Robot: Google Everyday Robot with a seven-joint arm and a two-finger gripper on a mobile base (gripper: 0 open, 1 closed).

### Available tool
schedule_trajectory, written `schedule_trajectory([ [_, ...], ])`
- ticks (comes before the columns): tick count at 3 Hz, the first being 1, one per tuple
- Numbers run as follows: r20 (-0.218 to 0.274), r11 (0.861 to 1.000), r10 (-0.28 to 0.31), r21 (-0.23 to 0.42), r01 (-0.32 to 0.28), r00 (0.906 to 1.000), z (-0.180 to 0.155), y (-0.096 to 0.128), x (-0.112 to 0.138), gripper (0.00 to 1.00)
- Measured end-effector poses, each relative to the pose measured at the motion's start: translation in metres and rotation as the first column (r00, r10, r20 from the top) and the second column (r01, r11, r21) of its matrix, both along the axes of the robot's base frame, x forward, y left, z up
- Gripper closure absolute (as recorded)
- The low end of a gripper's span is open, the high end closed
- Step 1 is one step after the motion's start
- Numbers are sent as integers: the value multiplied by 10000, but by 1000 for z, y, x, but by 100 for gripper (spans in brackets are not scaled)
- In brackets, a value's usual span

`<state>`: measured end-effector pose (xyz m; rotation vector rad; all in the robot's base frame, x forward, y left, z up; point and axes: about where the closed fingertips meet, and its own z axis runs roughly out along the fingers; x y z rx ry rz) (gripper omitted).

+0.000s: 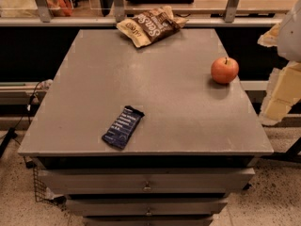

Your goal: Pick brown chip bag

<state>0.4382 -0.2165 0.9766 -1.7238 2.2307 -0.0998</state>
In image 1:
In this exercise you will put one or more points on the brown chip bag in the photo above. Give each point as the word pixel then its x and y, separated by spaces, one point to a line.
pixel 151 26

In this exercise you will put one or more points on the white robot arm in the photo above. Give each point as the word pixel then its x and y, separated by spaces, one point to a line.
pixel 289 35

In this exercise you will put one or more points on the orange plastic bag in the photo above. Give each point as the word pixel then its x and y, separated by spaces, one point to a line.
pixel 60 7

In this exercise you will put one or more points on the dark blue snack bar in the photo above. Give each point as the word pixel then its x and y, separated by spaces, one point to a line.
pixel 121 130

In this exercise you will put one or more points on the grey drawer cabinet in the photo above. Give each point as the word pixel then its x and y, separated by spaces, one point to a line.
pixel 190 121

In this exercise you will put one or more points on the red apple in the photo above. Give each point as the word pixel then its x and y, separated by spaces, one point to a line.
pixel 224 70

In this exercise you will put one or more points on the top grey drawer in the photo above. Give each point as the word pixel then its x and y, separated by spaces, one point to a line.
pixel 145 181

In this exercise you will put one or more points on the grey drawer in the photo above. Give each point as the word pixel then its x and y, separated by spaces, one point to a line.
pixel 145 181
pixel 146 207
pixel 148 221

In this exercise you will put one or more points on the middle grey drawer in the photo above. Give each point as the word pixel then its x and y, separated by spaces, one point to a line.
pixel 146 207

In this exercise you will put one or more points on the bottom grey drawer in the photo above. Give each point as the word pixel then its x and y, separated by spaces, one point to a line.
pixel 148 221

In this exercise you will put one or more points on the black wire basket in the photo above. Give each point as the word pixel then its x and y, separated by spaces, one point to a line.
pixel 42 192

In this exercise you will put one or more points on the metal shelf rail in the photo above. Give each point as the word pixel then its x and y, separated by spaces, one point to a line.
pixel 111 22

